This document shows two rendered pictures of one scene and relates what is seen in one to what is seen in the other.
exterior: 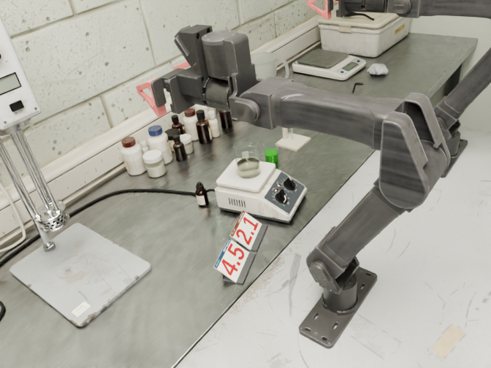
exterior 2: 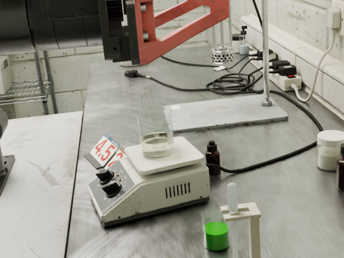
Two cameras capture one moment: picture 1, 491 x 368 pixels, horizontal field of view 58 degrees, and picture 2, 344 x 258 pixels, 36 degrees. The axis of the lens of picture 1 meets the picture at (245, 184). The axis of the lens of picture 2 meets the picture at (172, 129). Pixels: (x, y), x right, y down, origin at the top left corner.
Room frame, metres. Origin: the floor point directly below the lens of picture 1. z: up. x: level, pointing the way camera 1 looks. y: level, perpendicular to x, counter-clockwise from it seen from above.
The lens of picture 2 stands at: (1.53, -0.64, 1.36)
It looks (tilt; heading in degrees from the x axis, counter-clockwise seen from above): 21 degrees down; 132
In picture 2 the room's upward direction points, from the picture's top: 5 degrees counter-clockwise
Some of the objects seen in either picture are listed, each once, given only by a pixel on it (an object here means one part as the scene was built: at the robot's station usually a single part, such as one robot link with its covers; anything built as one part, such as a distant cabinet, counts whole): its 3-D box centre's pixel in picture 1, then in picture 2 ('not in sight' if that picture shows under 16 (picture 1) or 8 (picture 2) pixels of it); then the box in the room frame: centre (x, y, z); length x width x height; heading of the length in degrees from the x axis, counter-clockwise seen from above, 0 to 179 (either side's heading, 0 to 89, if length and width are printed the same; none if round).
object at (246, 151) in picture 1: (248, 160); (154, 133); (0.92, -0.02, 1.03); 0.07 x 0.06 x 0.08; 50
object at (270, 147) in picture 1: (271, 152); (216, 228); (1.10, -0.09, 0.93); 0.04 x 0.04 x 0.06
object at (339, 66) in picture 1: (329, 63); not in sight; (1.75, -0.42, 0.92); 0.26 x 0.19 x 0.05; 44
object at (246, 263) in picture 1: (234, 260); (101, 150); (0.69, 0.05, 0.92); 0.09 x 0.06 x 0.04; 157
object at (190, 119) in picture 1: (192, 123); not in sight; (1.32, 0.15, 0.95); 0.06 x 0.06 x 0.10
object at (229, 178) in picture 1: (246, 174); (163, 154); (0.93, -0.01, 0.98); 0.12 x 0.12 x 0.01; 60
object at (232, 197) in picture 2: not in sight; (233, 200); (1.19, -0.17, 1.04); 0.01 x 0.01 x 0.04; 46
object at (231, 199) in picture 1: (257, 189); (151, 178); (0.92, -0.03, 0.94); 0.22 x 0.13 x 0.08; 60
